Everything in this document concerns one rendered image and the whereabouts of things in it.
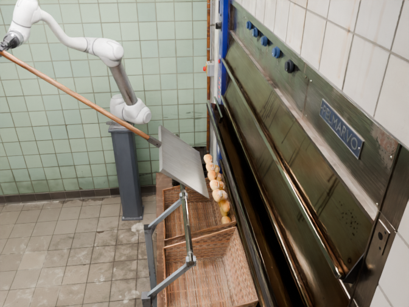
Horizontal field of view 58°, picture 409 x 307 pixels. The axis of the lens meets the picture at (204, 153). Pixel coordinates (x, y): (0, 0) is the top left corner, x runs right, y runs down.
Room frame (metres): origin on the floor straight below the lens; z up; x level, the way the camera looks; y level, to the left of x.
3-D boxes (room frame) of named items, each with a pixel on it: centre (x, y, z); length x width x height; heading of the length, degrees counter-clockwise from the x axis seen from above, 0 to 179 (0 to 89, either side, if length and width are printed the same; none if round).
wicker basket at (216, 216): (2.04, 0.06, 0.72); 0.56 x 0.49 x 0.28; 7
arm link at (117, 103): (2.86, 0.71, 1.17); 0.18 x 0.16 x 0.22; 57
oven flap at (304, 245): (1.50, -0.27, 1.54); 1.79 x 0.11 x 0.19; 7
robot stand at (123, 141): (2.87, 0.72, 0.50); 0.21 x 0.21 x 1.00; 3
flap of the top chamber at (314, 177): (1.50, -0.27, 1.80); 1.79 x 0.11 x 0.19; 7
